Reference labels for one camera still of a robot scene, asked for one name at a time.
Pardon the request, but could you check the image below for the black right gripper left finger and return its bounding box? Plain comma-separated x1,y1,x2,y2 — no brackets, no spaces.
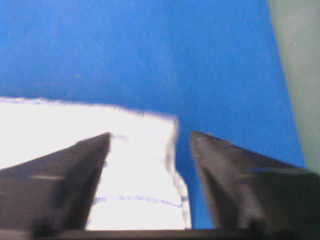
0,133,110,233

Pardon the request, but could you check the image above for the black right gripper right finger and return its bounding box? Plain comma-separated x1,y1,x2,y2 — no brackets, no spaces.
190,131,320,232

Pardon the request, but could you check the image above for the blue striped white towel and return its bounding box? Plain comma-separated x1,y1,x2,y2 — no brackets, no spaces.
0,98,192,231

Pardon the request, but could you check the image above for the blue table cloth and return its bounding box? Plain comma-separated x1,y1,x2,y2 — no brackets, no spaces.
0,0,305,229

